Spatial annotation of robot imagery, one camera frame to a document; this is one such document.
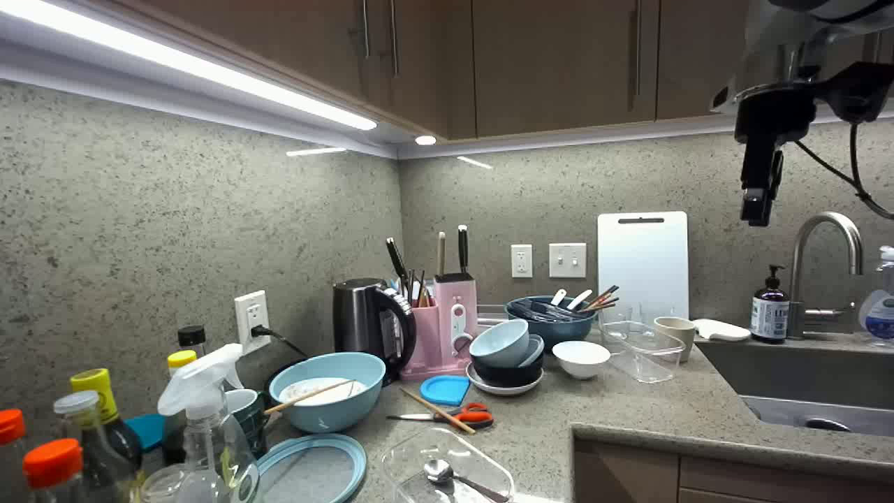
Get clear blue spray bottle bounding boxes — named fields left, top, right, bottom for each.
left=854, top=244, right=894, bottom=348

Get plain wooden chopstick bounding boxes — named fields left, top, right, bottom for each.
left=259, top=378, right=354, bottom=421
left=396, top=383, right=478, bottom=439

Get pink knife block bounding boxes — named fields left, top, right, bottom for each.
left=400, top=270, right=484, bottom=383

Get white cloth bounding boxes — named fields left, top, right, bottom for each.
left=690, top=316, right=755, bottom=343

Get grey blue bowl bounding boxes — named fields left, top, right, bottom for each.
left=465, top=316, right=532, bottom=371

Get metal spoon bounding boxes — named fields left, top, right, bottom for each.
left=422, top=455, right=514, bottom=503

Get under cabinet light strip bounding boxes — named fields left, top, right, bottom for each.
left=0, top=0, right=380, bottom=133

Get black power plug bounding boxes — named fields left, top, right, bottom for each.
left=247, top=320, right=310, bottom=360

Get brown handled utensil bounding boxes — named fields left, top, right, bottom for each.
left=580, top=283, right=622, bottom=316

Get clear capped bottle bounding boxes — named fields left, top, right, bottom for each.
left=51, top=388, right=134, bottom=503

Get beige cup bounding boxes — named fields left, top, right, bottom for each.
left=651, top=312, right=701, bottom=367

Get steel kitchen faucet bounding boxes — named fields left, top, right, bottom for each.
left=784, top=210, right=869, bottom=341

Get wide white light switch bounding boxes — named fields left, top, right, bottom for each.
left=544, top=241, right=590, bottom=283

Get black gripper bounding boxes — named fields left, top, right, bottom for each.
left=731, top=80, right=820, bottom=230

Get teal mug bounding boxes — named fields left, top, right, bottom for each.
left=220, top=386, right=271, bottom=460

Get white cutting board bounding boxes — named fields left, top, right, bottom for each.
left=594, top=210, right=692, bottom=326

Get black handled kitchen knife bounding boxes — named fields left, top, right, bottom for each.
left=382, top=234, right=414, bottom=288
left=453, top=220, right=472, bottom=279

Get orange handled scissors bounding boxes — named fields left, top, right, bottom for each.
left=382, top=400, right=498, bottom=434

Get black capped bottle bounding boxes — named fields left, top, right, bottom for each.
left=176, top=320, right=211, bottom=358

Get white wall outlet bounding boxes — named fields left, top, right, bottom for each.
left=232, top=288, right=274, bottom=354

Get light blue oval plate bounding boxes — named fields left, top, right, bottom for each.
left=247, top=431, right=372, bottom=503

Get clear glass container with spoon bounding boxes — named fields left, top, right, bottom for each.
left=373, top=424, right=520, bottom=503

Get white handled utensil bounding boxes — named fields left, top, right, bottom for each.
left=563, top=288, right=597, bottom=316

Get large yellow capped bottle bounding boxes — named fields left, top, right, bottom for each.
left=67, top=367, right=148, bottom=477

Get steel kitchen sink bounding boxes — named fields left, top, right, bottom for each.
left=696, top=334, right=894, bottom=442

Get brown wooden wall cabinets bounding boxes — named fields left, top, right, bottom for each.
left=120, top=0, right=894, bottom=143

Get black electric kettle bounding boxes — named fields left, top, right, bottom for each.
left=329, top=276, right=419, bottom=383

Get metal cabinet handle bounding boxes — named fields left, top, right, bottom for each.
left=386, top=0, right=404, bottom=72
left=354, top=0, right=373, bottom=65

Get small white bowl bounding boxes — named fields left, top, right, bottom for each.
left=549, top=337, right=613, bottom=383

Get small yellow capped dark bottle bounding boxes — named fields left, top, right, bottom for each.
left=159, top=347, right=200, bottom=466

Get brown base cabinet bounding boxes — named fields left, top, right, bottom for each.
left=570, top=439, right=894, bottom=503

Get narrow white light switch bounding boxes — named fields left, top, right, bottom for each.
left=509, top=241, right=535, bottom=283

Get white headed spray bottle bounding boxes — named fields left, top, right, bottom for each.
left=136, top=341, right=261, bottom=503

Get white plate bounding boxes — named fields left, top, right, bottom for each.
left=464, top=360, right=546, bottom=400

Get light blue bowl, white contents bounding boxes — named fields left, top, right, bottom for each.
left=266, top=348, right=389, bottom=435

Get dark soap pump bottle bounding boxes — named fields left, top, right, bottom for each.
left=749, top=263, right=792, bottom=347

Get empty clear glass container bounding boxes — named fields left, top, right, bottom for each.
left=597, top=319, right=690, bottom=386

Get small blue lid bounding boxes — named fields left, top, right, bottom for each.
left=415, top=371, right=475, bottom=410

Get dark blue bowl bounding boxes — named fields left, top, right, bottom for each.
left=506, top=292, right=601, bottom=351

